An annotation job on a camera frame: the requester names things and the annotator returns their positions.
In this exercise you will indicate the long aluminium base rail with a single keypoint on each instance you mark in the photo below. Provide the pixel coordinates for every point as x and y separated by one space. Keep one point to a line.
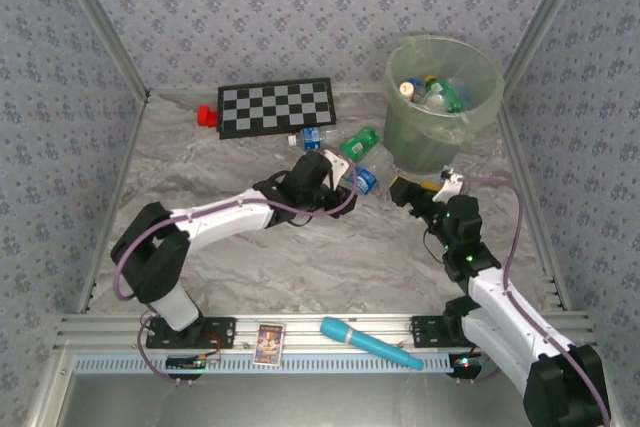
300 334

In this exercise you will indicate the blue marker pen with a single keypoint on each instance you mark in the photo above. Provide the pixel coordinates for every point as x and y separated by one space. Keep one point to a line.
360 339

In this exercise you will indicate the translucent green bin liner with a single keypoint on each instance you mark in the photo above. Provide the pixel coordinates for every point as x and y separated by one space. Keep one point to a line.
440 54

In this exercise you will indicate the large green bottle yellow cap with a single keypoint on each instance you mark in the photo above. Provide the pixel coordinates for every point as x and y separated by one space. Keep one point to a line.
447 103

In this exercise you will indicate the black grey checkerboard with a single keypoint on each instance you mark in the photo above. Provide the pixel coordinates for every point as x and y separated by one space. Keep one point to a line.
275 107

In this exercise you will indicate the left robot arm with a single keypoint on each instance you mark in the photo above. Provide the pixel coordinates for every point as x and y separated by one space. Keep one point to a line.
150 252

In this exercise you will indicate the small circuit board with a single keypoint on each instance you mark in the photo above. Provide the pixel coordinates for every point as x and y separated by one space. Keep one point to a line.
192 362
467 362

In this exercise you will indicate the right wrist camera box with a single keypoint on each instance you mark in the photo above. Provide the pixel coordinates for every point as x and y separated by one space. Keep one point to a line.
447 187

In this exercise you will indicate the small picture card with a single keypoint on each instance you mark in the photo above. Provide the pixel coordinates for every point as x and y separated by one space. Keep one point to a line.
269 344

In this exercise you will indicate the aluminium frame post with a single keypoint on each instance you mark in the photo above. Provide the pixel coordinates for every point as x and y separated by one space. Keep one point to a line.
104 22
541 22

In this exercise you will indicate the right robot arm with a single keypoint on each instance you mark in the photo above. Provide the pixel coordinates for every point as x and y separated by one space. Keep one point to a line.
560 392

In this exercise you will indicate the green plastic bin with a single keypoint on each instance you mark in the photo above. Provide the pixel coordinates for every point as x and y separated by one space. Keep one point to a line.
425 147

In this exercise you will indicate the clear bottle blue label white cap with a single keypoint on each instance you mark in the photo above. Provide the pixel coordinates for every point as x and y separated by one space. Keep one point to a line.
367 182
311 138

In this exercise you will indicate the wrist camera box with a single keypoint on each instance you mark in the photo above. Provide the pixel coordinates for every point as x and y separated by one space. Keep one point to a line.
337 162
447 187

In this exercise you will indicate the red plastic block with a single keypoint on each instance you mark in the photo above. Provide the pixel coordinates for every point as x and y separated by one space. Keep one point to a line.
206 117

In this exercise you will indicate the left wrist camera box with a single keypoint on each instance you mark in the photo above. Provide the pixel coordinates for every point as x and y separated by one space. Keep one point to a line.
337 162

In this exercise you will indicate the aluminium table side rail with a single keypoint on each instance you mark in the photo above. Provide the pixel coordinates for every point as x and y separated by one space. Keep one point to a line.
525 167
123 172

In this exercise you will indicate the green bottle white label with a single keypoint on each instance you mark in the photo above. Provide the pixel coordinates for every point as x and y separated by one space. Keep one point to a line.
357 144

